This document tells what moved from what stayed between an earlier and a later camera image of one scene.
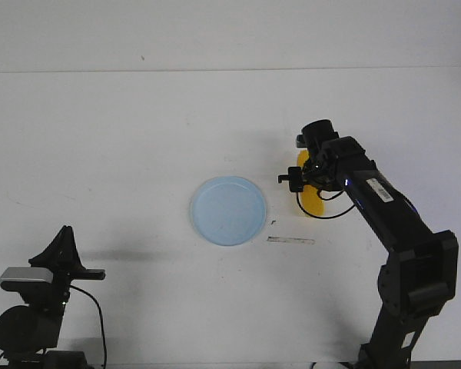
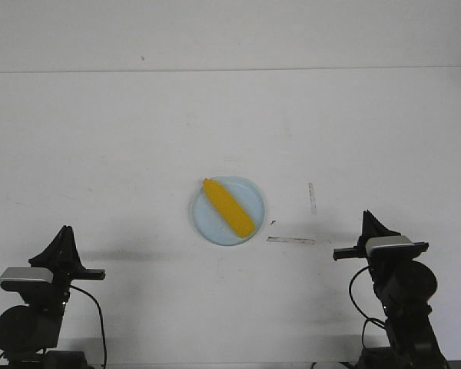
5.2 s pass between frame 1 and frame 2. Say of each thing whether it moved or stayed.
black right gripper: moved
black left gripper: stayed
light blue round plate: stayed
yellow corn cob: moved
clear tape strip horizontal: stayed
